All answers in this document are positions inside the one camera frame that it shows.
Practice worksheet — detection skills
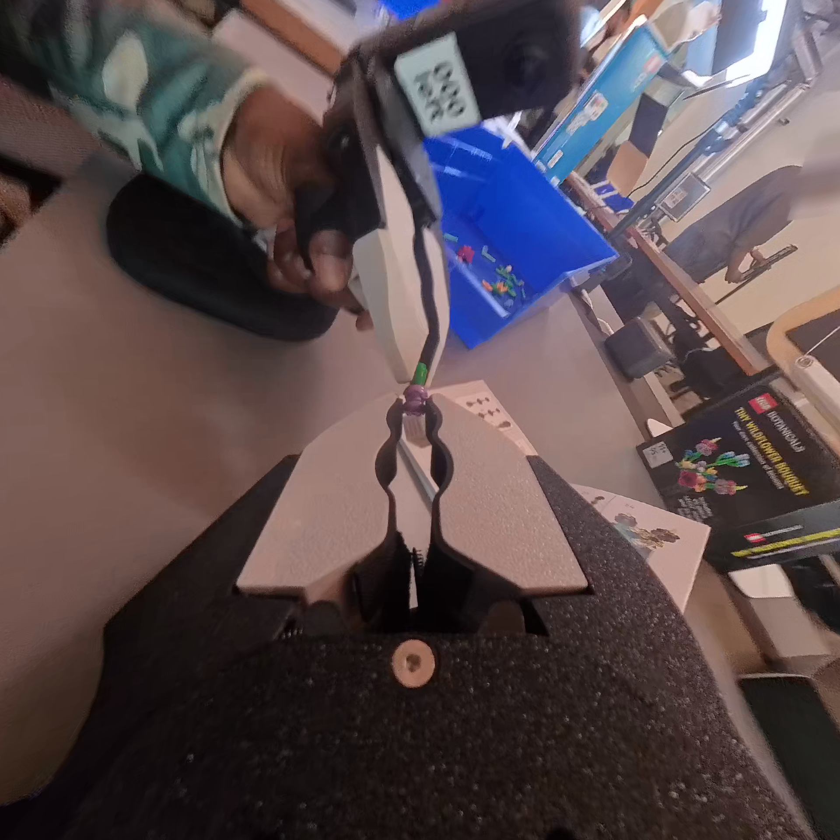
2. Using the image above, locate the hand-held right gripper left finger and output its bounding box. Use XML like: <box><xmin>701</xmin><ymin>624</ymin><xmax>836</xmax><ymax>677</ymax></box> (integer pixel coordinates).
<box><xmin>237</xmin><ymin>392</ymin><xmax>405</xmax><ymax>628</ymax></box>

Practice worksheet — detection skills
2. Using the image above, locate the instruction booklet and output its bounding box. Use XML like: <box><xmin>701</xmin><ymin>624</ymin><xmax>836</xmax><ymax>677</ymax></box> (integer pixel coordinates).
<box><xmin>440</xmin><ymin>381</ymin><xmax>712</xmax><ymax>615</ymax></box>

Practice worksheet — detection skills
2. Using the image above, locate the black product box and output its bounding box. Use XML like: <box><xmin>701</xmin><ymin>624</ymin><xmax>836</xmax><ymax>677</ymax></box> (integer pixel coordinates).
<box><xmin>637</xmin><ymin>374</ymin><xmax>840</xmax><ymax>574</ymax></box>

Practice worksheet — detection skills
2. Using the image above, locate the blue printed carton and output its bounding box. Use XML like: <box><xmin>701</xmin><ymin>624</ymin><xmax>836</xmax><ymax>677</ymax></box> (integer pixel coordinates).
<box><xmin>532</xmin><ymin>20</ymin><xmax>673</xmax><ymax>185</ymax></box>

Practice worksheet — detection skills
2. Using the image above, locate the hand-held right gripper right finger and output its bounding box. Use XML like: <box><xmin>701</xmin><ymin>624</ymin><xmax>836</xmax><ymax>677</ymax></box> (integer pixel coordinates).
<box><xmin>423</xmin><ymin>392</ymin><xmax>589</xmax><ymax>628</ymax></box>

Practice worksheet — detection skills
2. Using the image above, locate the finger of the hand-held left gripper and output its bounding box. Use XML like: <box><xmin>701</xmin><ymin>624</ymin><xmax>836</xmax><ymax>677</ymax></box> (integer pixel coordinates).
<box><xmin>347</xmin><ymin>147</ymin><xmax>434</xmax><ymax>384</ymax></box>
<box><xmin>413</xmin><ymin>217</ymin><xmax>452</xmax><ymax>372</ymax></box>

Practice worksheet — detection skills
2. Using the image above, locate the wooden background desk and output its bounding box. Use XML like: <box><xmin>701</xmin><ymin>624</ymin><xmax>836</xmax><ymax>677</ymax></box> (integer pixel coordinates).
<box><xmin>565</xmin><ymin>171</ymin><xmax>775</xmax><ymax>384</ymax></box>

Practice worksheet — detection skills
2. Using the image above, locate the black wrist rest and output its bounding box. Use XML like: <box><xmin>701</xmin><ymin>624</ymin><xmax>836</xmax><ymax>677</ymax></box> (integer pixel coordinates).
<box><xmin>105</xmin><ymin>171</ymin><xmax>342</xmax><ymax>345</ymax></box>

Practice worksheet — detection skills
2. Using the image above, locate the pile of toy brick pieces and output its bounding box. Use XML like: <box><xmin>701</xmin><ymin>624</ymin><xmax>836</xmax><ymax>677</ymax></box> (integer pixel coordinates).
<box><xmin>453</xmin><ymin>241</ymin><xmax>532</xmax><ymax>309</ymax></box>

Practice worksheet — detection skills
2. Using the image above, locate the grey desk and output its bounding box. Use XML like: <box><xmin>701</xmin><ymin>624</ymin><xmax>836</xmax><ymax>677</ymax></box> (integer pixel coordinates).
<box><xmin>0</xmin><ymin>151</ymin><xmax>840</xmax><ymax>840</ymax></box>

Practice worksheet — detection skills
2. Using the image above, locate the person's left hand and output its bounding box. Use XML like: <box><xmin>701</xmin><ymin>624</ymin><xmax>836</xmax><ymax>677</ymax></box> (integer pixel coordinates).
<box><xmin>220</xmin><ymin>87</ymin><xmax>375</xmax><ymax>332</ymax></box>

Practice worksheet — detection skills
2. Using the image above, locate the person's left forearm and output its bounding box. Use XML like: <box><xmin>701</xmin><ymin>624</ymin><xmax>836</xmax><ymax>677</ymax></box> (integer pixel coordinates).
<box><xmin>0</xmin><ymin>0</ymin><xmax>277</xmax><ymax>224</ymax></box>

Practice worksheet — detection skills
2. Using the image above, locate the black device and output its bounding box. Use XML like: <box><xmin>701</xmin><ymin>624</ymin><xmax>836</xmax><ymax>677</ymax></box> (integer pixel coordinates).
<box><xmin>604</xmin><ymin>318</ymin><xmax>678</xmax><ymax>384</ymax></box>

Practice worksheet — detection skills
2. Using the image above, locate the blue storage bin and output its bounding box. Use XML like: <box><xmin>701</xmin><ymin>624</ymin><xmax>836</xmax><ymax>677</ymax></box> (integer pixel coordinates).
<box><xmin>420</xmin><ymin>121</ymin><xmax>620</xmax><ymax>351</ymax></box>

